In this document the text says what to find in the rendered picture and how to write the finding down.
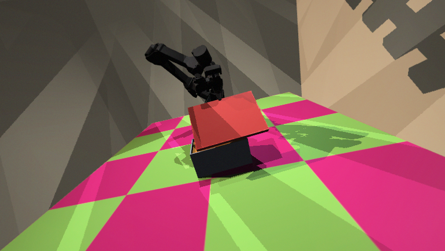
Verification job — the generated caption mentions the red box lid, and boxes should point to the red box lid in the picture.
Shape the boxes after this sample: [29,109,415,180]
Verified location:
[188,91,269,151]

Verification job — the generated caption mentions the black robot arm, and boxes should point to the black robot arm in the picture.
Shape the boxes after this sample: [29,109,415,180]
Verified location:
[145,43,215,100]

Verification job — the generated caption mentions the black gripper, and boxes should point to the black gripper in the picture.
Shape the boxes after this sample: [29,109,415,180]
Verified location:
[204,64,225,101]

